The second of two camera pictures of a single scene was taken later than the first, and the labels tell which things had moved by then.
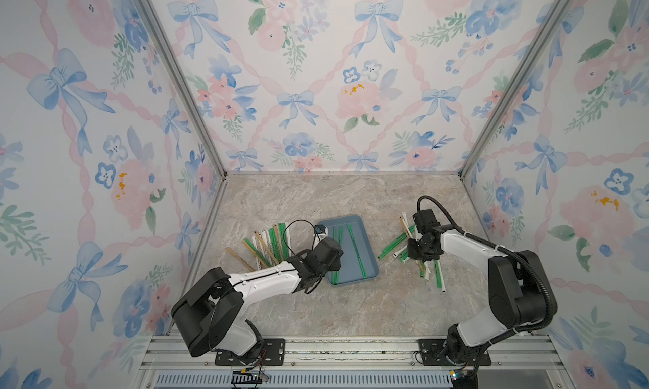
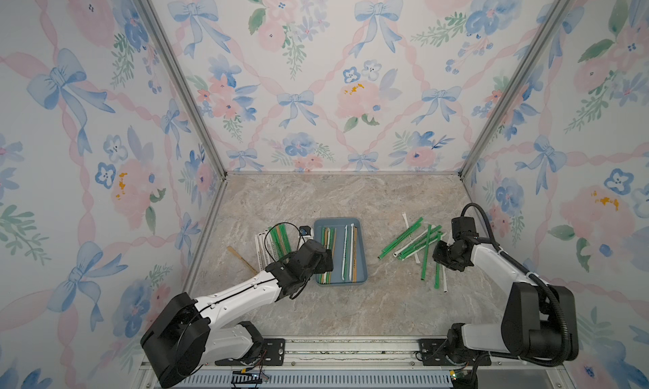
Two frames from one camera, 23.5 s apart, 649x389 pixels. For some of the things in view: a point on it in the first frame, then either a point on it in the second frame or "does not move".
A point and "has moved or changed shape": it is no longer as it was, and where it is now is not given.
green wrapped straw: (439, 276) does not move
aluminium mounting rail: (174, 353) does not move
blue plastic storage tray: (358, 261) has moved or changed shape
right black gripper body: (416, 250) to (444, 254)
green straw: (357, 253) has moved or changed shape
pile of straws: (258, 253) to (284, 240)
